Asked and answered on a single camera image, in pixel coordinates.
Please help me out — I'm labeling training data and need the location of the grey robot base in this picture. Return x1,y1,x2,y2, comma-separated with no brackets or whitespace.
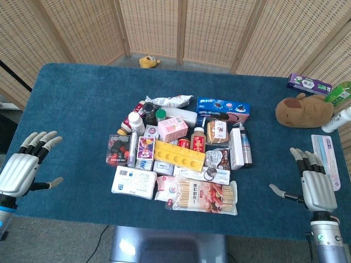
109,225,229,263

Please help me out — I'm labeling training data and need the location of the white snack bag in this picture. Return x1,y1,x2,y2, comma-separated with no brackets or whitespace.
145,94,195,108

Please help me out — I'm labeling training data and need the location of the black floor cable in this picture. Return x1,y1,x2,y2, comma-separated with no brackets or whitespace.
87,225,111,263

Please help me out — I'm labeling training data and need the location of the translucent white plastic container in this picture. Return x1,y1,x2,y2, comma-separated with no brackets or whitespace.
161,107,199,128

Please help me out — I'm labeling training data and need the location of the white pill bottle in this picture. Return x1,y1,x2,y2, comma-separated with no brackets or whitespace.
117,111,146,136

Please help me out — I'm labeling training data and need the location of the black red snack packet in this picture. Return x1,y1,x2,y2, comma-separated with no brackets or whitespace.
105,134,133,167

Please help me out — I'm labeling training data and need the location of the bamboo skewers package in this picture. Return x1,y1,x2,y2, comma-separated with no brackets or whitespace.
164,175,239,216

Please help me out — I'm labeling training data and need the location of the dark spray bottle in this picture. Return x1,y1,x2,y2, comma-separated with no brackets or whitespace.
237,122,254,169

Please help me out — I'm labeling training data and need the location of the silver robot left hand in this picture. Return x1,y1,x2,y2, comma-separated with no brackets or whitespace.
0,130,64,198

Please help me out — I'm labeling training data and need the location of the blue table cloth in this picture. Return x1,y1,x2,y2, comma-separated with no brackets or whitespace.
5,63,351,242

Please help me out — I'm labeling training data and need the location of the dark bottle black cap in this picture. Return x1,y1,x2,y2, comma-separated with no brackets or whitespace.
143,102,157,127

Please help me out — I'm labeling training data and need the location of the white medicine box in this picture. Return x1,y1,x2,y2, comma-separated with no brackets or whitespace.
152,159,177,176

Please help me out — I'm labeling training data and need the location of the pink white pouch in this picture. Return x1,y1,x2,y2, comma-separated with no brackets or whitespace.
154,175,179,202

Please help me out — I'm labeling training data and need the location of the wrapped bread pack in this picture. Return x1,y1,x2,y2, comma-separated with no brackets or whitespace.
206,118,230,146

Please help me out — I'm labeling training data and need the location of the black white snack packet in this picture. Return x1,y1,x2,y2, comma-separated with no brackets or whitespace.
203,148,231,171

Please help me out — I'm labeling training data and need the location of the green cap jar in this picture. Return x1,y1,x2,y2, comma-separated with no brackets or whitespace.
155,108,168,123

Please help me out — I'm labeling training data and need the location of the black bar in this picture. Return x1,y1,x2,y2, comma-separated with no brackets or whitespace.
0,60,33,93

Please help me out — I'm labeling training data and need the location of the purple toothpaste box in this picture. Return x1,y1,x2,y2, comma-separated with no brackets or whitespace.
286,73,333,96

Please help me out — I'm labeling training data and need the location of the yellow box with holes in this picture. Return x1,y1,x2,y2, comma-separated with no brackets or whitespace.
153,140,207,173

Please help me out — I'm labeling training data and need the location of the tall white box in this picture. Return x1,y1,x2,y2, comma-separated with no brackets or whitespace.
228,128,245,171

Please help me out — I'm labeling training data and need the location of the small white purple box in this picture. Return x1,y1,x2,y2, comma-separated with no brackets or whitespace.
144,124,161,141

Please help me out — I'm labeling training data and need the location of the pink carton box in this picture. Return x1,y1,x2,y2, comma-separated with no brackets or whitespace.
157,116,189,144

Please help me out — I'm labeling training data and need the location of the white purple tube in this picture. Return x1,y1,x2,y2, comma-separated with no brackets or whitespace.
127,131,139,168

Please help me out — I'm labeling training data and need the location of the yellow plush toy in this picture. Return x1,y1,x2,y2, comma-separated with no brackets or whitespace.
139,55,161,69

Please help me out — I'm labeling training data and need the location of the blue cookie box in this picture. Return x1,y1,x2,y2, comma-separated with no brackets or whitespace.
195,96,251,129

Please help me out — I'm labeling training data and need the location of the silver robot right hand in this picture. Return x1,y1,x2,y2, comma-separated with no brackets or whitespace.
269,147,338,212

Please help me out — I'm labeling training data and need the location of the blue white small box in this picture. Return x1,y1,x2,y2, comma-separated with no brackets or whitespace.
134,158,155,172

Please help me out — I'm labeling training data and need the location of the red drink can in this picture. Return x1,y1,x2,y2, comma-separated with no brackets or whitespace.
177,137,192,150

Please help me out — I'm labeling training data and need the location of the milk tea bottle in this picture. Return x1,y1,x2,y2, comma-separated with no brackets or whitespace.
189,118,207,154

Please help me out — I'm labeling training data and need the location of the green plastic bottle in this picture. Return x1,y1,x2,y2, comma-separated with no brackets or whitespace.
324,81,351,108

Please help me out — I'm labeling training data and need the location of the brown capybara plush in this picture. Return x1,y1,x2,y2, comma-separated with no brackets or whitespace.
275,93,335,129

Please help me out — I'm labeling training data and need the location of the white tissue pack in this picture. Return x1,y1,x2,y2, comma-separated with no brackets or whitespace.
110,165,158,201

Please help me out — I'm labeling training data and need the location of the white plastic bottle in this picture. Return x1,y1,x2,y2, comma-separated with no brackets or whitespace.
321,106,351,134

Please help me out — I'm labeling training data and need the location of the toothbrush blister pack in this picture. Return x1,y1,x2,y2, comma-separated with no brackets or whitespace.
310,134,342,191

